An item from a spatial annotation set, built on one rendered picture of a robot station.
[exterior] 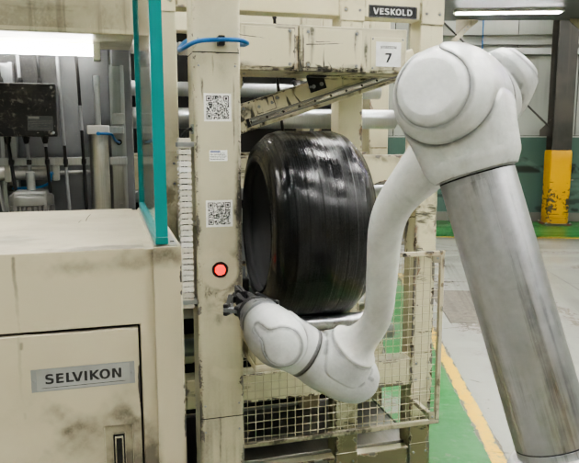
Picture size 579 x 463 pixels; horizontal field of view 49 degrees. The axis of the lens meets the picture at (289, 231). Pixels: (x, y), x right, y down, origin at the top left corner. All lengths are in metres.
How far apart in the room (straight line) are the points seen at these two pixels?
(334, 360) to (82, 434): 0.47
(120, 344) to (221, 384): 0.92
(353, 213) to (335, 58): 0.64
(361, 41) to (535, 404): 1.55
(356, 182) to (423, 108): 0.94
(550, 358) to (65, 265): 0.68
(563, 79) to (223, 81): 9.62
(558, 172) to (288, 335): 10.11
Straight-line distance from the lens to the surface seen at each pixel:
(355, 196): 1.71
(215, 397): 1.93
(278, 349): 1.16
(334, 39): 2.17
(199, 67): 1.79
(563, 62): 11.18
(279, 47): 2.11
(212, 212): 1.79
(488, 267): 0.85
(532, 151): 11.52
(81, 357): 1.03
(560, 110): 11.13
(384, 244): 1.11
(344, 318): 1.88
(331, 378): 1.25
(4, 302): 1.02
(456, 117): 0.80
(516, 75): 1.02
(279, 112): 2.23
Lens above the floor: 1.44
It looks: 9 degrees down
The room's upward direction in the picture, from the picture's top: straight up
